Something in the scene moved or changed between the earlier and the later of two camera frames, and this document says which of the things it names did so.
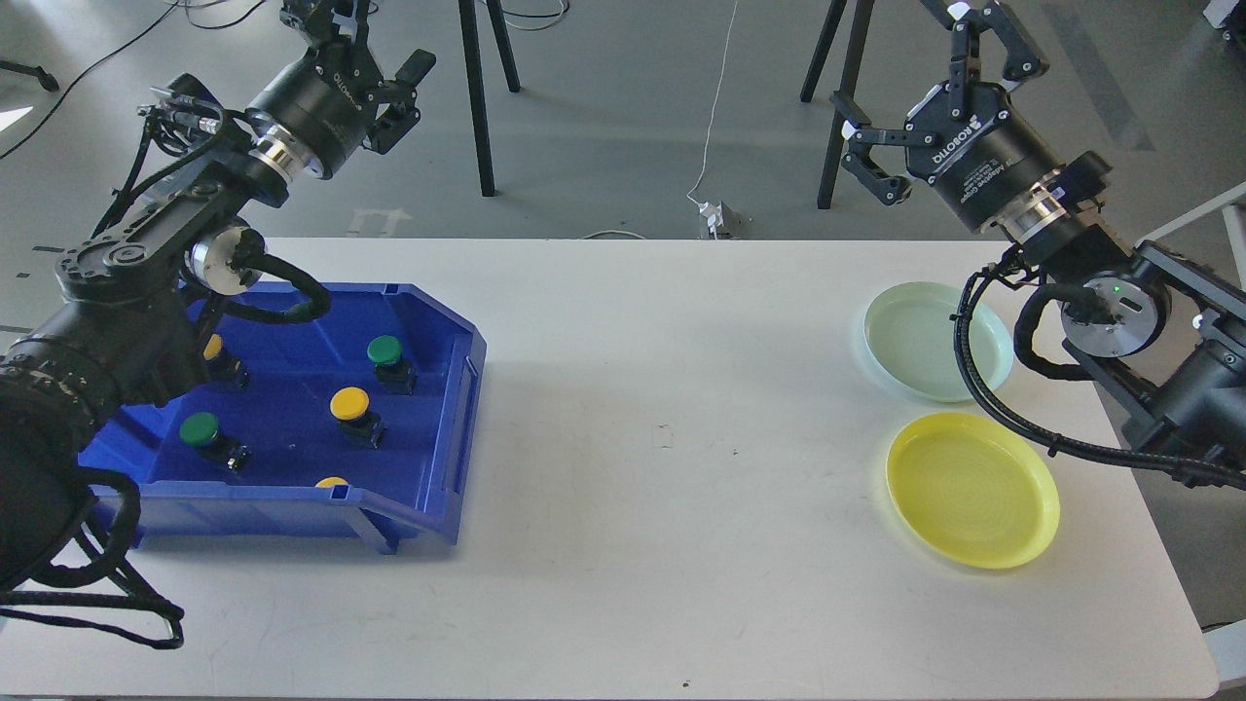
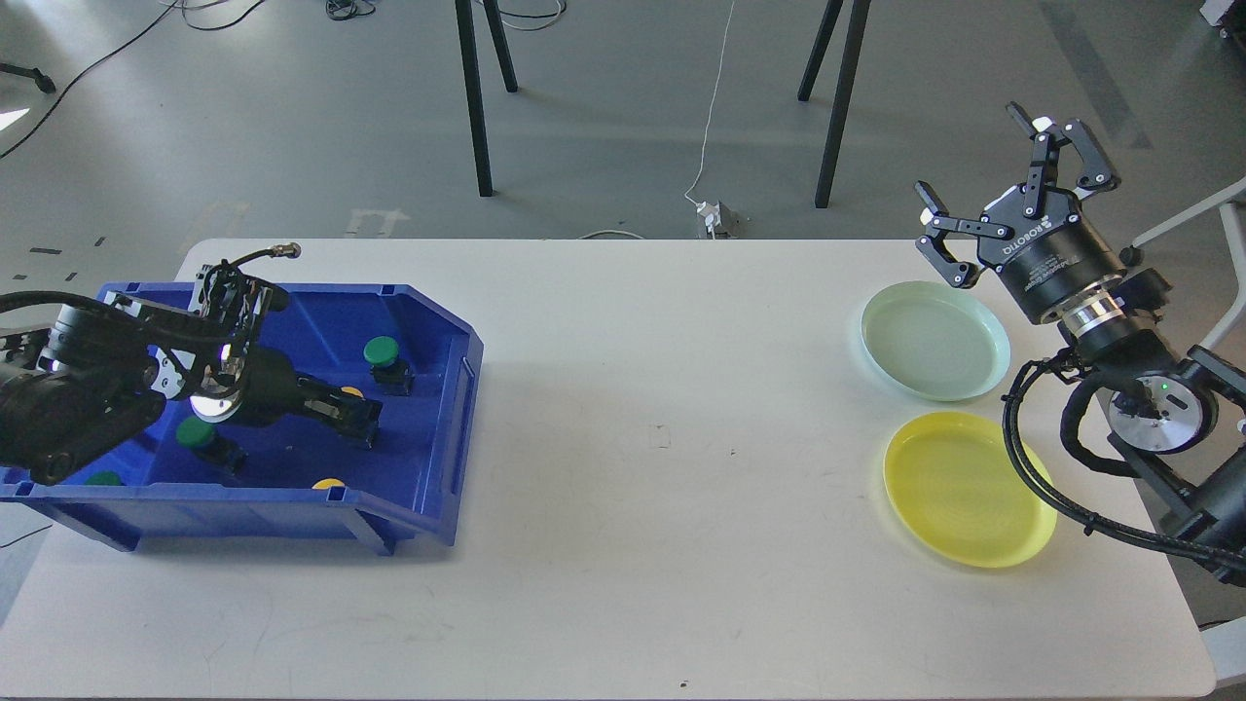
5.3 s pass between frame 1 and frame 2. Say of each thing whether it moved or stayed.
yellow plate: stayed
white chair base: stayed
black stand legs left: stayed
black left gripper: moved
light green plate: stayed
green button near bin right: stayed
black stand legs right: stayed
